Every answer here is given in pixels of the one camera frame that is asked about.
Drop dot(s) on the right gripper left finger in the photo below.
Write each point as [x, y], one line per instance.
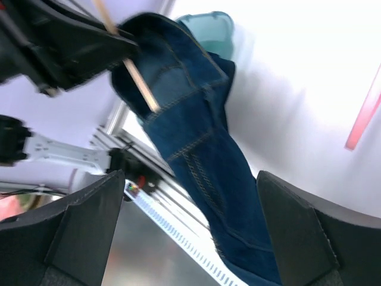
[65, 242]

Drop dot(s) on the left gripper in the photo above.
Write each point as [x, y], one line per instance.
[80, 44]

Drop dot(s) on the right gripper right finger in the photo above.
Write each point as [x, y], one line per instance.
[318, 242]

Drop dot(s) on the beige wooden hanger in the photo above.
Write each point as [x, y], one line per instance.
[130, 66]

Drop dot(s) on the pink plastic hanger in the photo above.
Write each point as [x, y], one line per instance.
[367, 111]

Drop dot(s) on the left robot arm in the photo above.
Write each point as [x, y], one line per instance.
[19, 143]

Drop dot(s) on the teal plastic basin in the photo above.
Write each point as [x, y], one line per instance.
[214, 31]

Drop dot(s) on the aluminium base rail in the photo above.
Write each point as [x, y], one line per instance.
[122, 130]

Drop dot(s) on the slotted cable duct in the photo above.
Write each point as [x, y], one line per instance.
[193, 240]

